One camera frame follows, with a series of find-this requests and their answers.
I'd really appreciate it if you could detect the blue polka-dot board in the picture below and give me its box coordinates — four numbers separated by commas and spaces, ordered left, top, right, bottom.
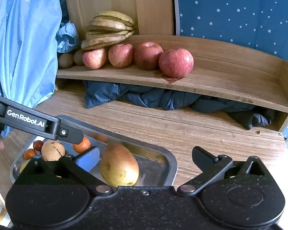
174, 0, 288, 139

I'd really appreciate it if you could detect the dark blue jacket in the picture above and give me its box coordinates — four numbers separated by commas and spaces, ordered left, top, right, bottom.
84, 80, 275, 130

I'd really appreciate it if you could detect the steel tray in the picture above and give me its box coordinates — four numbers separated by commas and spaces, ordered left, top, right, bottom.
10, 115, 177, 186

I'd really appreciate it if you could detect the wooden curved shelf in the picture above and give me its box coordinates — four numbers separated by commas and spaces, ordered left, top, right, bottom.
57, 35, 288, 131

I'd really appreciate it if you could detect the small orange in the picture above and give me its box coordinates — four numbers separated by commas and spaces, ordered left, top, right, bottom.
23, 149, 37, 160
73, 136, 91, 154

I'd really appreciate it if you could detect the brown kiwi, left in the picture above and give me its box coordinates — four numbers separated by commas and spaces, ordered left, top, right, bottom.
58, 53, 74, 69

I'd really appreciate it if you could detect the banana bunch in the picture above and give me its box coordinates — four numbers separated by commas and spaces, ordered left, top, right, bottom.
81, 10, 136, 51

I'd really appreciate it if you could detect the light blue hanging garment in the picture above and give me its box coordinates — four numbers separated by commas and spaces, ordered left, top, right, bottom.
0, 0, 80, 137

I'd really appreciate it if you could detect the striped pepino melon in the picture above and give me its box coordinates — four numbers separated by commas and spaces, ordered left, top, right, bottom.
41, 140, 65, 161

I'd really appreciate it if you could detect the pale red apple, leftmost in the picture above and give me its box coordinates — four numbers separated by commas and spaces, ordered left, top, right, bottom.
83, 48, 108, 70

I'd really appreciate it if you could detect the brown kiwi, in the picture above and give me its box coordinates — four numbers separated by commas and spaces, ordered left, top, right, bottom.
74, 49, 84, 66
58, 53, 74, 69

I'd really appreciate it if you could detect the green-red pear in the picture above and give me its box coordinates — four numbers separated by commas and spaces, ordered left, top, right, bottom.
100, 144, 139, 187

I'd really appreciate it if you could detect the red apple, rightmost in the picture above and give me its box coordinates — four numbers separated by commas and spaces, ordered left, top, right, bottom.
159, 48, 194, 78

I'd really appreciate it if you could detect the brown kiwi, right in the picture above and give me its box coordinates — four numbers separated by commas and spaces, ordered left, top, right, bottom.
74, 49, 84, 66

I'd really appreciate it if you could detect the cherry tomato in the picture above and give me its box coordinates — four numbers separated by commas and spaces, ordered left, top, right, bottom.
33, 140, 44, 152

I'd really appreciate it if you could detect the yellow lemon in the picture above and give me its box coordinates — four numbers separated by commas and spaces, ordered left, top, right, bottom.
19, 159, 31, 173

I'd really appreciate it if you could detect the wooden back panel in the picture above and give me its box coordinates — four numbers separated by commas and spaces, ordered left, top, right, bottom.
66, 0, 174, 39

